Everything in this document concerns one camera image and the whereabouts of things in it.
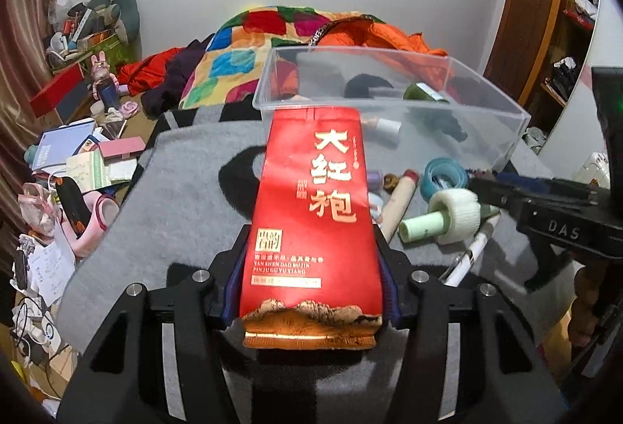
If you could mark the teal tape roll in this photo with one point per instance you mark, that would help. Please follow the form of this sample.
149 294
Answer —
441 174

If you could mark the grey green plush cushion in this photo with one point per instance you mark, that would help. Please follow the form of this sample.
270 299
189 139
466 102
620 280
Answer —
121 15

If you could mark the wooden door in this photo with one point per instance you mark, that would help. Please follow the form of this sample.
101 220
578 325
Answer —
521 46

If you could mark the light green tube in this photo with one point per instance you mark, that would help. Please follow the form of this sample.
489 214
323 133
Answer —
424 226

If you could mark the red clothing pile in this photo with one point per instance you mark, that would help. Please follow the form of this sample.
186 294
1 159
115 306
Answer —
147 74

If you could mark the blue white notebook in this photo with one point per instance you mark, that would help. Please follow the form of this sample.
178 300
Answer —
57 145

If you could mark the clear plastic storage bin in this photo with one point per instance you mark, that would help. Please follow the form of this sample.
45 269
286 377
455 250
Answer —
337 76

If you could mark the striped red gold curtain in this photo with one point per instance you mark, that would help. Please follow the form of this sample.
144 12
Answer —
24 72

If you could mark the green gift box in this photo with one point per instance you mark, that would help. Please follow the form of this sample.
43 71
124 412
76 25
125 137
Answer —
117 52

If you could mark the small gold coin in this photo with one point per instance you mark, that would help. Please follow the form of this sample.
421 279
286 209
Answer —
390 182

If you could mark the red tea packet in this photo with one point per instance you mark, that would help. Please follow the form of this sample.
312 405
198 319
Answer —
311 276

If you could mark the dark green spray bottle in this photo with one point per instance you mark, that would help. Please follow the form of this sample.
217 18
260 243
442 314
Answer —
433 111

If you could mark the red gift box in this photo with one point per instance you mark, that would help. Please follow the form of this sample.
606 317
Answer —
55 90

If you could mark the orange puffer jacket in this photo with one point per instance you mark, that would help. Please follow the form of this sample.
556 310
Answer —
408 53

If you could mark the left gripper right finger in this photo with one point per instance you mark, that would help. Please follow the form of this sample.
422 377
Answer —
468 339

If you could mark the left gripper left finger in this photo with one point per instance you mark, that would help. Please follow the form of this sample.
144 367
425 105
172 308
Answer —
121 376

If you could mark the white pen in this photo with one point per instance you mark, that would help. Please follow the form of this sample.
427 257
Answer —
463 264

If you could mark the pink flat box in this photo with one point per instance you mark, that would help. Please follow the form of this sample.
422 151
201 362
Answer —
122 148

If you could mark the beige tube red cap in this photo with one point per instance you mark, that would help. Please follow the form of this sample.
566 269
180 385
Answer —
394 210

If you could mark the purple black spray bottle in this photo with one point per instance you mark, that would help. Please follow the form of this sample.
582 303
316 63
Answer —
374 180

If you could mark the turquoise lotion bottle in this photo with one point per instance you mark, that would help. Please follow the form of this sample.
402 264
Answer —
375 205

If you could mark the colourful patchwork quilt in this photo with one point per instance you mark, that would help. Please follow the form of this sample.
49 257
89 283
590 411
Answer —
233 62

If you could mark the pink rabbit toy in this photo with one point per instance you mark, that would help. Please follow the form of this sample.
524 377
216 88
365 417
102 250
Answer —
105 85

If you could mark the white gauze bandage roll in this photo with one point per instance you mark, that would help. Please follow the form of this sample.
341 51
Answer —
462 208

